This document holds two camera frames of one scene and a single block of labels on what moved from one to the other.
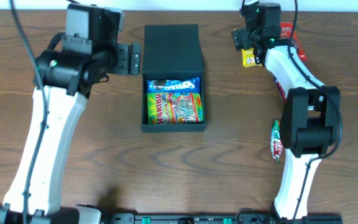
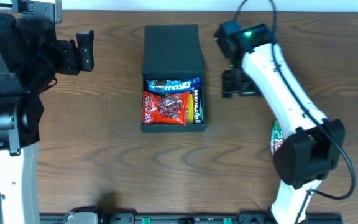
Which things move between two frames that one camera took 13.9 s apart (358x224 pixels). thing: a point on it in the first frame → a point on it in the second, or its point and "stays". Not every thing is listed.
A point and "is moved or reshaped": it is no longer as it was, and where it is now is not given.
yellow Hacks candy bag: (248, 58) is moved or reshaped
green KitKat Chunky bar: (276, 144) stays
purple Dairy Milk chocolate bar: (280, 89) is moved or reshaped
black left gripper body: (122, 58) → (84, 51)
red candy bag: (286, 28) → (165, 108)
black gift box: (172, 51) stays
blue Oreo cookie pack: (174, 85) stays
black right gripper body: (238, 40) → (238, 84)
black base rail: (247, 216) stays
